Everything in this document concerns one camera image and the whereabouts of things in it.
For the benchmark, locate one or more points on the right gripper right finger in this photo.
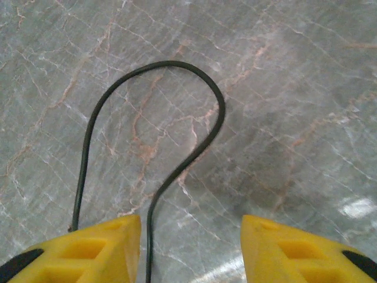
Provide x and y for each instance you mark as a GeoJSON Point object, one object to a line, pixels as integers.
{"type": "Point", "coordinates": [288, 253]}

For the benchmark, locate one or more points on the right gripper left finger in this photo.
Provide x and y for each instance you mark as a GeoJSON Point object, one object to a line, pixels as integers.
{"type": "Point", "coordinates": [88, 253]}

